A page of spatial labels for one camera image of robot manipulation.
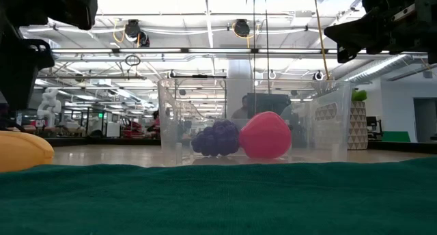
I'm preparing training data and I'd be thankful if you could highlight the long ceiling light bar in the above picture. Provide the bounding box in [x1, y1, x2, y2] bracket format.
[51, 47, 437, 56]

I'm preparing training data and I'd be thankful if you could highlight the person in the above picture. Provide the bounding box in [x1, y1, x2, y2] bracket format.
[146, 109, 162, 134]
[231, 94, 251, 120]

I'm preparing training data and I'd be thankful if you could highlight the purple toy grape bunch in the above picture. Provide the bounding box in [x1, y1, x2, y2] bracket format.
[191, 120, 240, 157]

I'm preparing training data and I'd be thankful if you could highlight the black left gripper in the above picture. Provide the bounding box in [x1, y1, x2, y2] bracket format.
[0, 0, 100, 111]

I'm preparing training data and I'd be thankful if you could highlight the green background object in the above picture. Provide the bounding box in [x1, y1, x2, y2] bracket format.
[381, 130, 411, 143]

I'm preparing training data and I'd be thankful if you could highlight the dark green folded cloth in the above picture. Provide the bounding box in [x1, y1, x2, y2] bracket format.
[0, 156, 437, 235]

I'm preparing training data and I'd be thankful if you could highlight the black background monitor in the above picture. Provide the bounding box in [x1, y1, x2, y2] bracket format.
[247, 93, 292, 115]

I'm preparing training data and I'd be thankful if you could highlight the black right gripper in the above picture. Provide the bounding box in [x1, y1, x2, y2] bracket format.
[324, 0, 425, 64]

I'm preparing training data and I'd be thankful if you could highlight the yellow toy banana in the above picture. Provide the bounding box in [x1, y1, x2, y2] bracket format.
[0, 130, 55, 174]

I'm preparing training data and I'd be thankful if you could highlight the black ceiling cable reel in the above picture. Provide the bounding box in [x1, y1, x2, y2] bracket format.
[124, 18, 151, 48]
[233, 18, 252, 38]

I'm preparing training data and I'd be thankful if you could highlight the red toy bell pepper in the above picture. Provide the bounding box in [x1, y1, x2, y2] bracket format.
[238, 111, 293, 160]

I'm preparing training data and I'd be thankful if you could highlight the yellow hanging cable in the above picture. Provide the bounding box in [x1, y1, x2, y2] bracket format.
[313, 0, 331, 81]

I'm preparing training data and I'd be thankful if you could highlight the succulent in patterned white pot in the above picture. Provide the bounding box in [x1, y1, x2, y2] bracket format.
[347, 89, 369, 151]

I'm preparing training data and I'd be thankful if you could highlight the clear plastic tupperware container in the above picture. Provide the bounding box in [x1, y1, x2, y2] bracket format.
[157, 78, 353, 168]

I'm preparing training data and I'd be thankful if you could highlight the white building column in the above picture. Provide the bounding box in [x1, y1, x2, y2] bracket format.
[227, 59, 255, 122]

